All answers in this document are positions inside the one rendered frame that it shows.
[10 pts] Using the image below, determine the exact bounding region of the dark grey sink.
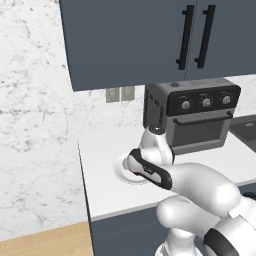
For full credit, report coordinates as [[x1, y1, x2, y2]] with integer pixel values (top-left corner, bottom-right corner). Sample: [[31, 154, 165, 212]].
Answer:
[[228, 114, 256, 154]]

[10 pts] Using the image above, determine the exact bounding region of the dark blue base cupboard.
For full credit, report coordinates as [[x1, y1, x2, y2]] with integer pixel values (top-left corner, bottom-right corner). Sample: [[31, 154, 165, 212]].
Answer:
[[87, 181, 256, 256]]

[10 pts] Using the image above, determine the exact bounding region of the black toaster oven handle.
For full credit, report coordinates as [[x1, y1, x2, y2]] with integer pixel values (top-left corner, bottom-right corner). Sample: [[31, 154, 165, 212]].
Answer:
[[172, 110, 235, 127]]

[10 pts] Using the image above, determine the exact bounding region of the grey toaster oven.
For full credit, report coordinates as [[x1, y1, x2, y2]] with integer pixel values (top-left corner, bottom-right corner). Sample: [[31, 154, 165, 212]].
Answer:
[[142, 77, 242, 157]]

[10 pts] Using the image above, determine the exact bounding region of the grey wall socket plate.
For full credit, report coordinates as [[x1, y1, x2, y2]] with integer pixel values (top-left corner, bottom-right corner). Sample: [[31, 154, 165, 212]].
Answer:
[[120, 86, 136, 102], [105, 87, 121, 104]]

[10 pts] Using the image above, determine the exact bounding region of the white round plate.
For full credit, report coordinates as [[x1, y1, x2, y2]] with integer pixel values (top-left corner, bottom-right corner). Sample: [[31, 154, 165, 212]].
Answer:
[[113, 153, 153, 185]]

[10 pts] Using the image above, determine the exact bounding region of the wide dark blue cupboard door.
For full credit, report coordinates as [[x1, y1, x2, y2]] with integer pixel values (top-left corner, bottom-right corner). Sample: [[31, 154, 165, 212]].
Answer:
[[58, 0, 198, 93]]

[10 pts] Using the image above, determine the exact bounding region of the black cupboard handle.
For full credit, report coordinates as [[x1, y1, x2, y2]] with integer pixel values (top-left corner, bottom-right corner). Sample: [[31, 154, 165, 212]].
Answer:
[[175, 4, 196, 71], [193, 4, 217, 70]]

